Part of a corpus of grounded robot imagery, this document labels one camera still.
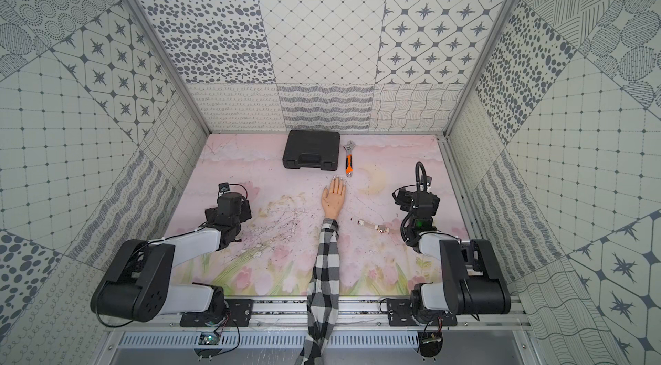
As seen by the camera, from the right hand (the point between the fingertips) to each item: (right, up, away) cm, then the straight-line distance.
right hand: (417, 192), depth 92 cm
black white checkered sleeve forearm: (-33, -27, -20) cm, 47 cm away
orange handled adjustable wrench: (-24, +12, +18) cm, 33 cm away
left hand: (-66, -4, -1) cm, 66 cm away
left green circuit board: (-66, -39, -21) cm, 79 cm away
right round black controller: (-3, -40, -21) cm, 45 cm away
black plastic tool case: (-41, +17, +22) cm, 49 cm away
